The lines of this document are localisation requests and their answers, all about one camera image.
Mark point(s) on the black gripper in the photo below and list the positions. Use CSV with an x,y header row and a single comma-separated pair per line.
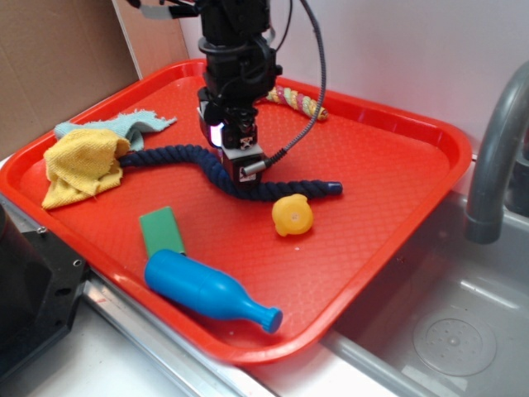
x,y
236,77

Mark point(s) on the yellow cloth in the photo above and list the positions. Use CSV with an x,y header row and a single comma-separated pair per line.
x,y
83,164

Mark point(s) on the brown cardboard panel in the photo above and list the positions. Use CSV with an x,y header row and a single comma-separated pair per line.
x,y
59,58

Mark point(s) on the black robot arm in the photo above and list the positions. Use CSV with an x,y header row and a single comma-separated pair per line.
x,y
223,22

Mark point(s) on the sink drain cover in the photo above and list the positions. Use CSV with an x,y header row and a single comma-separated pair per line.
x,y
454,344

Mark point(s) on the green flat block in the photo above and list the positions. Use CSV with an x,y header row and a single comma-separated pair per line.
x,y
160,231

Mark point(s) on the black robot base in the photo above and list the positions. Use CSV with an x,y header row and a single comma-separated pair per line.
x,y
42,280

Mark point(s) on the grey faucet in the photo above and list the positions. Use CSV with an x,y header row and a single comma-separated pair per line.
x,y
500,178

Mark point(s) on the light blue cloth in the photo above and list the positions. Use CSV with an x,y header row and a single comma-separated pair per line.
x,y
131,126

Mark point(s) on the red plastic tray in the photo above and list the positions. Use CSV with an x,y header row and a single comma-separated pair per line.
x,y
394,167

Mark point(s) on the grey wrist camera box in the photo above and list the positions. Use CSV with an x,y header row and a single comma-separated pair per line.
x,y
245,166

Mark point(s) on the grey sink basin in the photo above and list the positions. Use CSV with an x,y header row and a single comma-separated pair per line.
x,y
436,270

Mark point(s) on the yellow rubber duck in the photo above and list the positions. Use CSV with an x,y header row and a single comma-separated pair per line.
x,y
292,215

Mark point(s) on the blue plastic bottle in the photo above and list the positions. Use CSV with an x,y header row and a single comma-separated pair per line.
x,y
207,291

